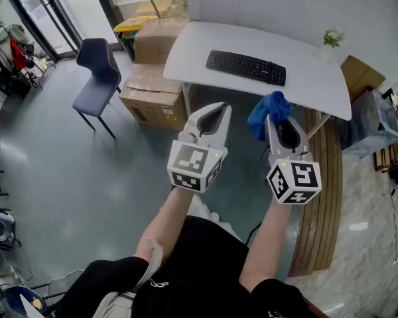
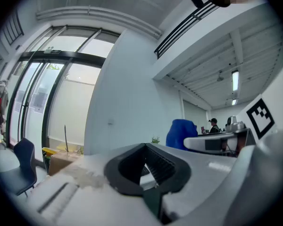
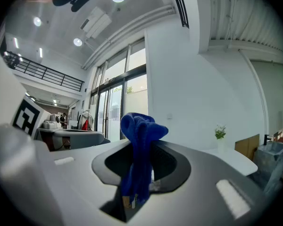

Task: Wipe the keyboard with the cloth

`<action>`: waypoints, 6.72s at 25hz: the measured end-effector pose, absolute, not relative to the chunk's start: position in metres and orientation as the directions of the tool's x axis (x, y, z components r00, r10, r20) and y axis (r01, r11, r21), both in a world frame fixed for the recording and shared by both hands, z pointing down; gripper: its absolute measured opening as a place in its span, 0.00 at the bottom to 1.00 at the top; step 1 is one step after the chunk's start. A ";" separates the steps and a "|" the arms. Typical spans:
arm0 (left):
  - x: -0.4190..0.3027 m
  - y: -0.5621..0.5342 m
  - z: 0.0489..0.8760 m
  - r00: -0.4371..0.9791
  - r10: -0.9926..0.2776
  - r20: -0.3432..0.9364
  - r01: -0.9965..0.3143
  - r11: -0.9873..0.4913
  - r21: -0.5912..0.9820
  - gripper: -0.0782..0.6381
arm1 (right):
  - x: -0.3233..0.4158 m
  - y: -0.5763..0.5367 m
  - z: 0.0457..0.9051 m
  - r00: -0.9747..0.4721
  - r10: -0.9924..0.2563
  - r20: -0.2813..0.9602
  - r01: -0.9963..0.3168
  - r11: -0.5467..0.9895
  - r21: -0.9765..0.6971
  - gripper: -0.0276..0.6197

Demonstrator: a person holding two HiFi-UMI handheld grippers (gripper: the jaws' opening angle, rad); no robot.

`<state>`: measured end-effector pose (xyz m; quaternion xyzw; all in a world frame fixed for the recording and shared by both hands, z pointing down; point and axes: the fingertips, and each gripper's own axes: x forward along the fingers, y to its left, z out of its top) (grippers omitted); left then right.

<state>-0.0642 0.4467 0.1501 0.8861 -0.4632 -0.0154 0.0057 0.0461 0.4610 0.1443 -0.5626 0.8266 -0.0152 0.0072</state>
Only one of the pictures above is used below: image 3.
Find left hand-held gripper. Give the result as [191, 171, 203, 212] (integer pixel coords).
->
[0, 46, 52, 221]

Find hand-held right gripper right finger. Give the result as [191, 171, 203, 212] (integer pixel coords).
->
[132, 139, 267, 226]

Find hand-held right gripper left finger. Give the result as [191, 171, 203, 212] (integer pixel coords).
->
[49, 139, 133, 226]

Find blue cloth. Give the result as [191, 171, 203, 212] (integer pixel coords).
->
[120, 112, 169, 206]

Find white vase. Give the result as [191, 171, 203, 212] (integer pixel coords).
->
[216, 137, 227, 154]

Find white grey robot device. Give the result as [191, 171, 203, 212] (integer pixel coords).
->
[42, 113, 62, 130]

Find grey padded chair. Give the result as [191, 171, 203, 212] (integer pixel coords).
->
[52, 129, 111, 150]

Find black balcony railing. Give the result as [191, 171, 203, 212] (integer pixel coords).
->
[3, 51, 85, 93]

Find green flowering plant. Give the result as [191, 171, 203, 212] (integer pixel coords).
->
[214, 124, 227, 140]

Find brown wooden panel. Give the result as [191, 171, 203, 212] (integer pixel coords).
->
[234, 133, 260, 161]

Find grey stone sink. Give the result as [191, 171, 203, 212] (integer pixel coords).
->
[247, 141, 283, 199]

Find black faucet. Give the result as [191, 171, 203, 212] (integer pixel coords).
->
[263, 133, 273, 146]

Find black-framed glass door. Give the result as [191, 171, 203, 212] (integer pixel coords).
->
[89, 37, 149, 141]

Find white ceiling air conditioner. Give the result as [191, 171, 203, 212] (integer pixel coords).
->
[79, 6, 112, 40]

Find white ceiling pipes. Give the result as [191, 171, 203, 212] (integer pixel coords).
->
[81, 4, 177, 71]

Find black ceiling track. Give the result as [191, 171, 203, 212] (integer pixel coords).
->
[169, 0, 190, 29]

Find white vertical wall pipe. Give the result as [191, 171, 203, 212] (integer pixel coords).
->
[238, 49, 270, 137]

